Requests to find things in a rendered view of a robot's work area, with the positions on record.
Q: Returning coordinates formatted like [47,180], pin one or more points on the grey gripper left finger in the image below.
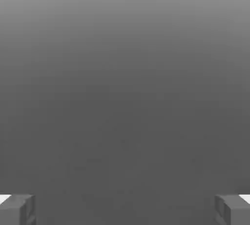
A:
[15,209]

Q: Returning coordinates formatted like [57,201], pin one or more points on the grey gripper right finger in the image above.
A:
[234,210]

